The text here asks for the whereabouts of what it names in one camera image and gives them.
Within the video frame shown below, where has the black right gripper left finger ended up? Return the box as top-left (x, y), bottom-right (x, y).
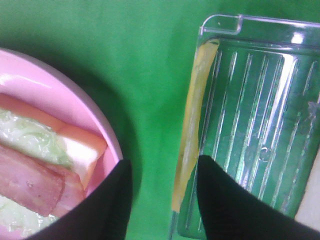
top-left (30, 159), bottom-right (133, 240)

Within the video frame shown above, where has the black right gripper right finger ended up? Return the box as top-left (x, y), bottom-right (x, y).
top-left (196, 155), bottom-right (320, 240)

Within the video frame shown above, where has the bacon strip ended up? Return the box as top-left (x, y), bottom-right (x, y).
top-left (41, 162), bottom-right (85, 218)
top-left (0, 145), bottom-right (65, 217)

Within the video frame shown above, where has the bread slice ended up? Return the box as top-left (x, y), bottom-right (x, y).
top-left (295, 169), bottom-right (320, 230)
top-left (0, 93), bottom-right (107, 189)

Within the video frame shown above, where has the green lettuce leaf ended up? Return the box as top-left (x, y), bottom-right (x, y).
top-left (0, 108), bottom-right (74, 237)

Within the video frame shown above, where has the yellow cheese slice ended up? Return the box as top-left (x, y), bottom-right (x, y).
top-left (171, 39), bottom-right (220, 213)

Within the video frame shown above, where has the clear right plastic tray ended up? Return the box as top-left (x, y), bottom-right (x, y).
top-left (169, 14), bottom-right (320, 240)

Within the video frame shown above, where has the green tablecloth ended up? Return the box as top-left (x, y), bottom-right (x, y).
top-left (0, 0), bottom-right (320, 240)

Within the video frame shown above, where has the pink round plate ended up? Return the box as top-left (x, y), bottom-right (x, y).
top-left (0, 48), bottom-right (123, 198)

